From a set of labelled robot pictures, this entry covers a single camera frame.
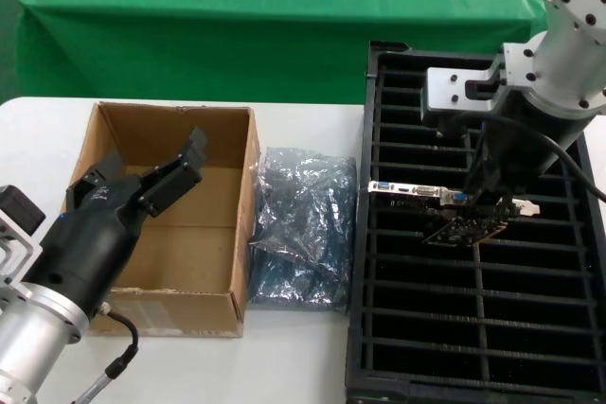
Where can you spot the translucent antistatic bag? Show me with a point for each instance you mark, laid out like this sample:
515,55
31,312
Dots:
303,196

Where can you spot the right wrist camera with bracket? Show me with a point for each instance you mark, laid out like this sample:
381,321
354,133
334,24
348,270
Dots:
450,87

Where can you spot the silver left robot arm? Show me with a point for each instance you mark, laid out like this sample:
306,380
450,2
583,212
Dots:
33,338

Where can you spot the large open cardboard box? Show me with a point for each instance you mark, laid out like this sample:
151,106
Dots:
189,243

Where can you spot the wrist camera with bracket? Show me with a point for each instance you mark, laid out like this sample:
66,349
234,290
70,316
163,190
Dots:
19,215
450,87

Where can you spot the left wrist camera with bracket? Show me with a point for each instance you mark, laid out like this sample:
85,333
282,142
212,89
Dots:
19,215

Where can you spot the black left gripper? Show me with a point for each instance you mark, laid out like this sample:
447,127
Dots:
85,243

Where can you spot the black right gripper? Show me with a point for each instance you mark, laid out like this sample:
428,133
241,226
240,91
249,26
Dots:
525,139

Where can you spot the graphics card with silver bracket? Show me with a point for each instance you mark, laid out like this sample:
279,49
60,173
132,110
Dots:
464,231
402,188

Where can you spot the green tablecloth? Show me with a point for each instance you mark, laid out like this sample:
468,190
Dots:
237,21

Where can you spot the black slotted container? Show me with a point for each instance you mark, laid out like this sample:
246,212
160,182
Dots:
473,328

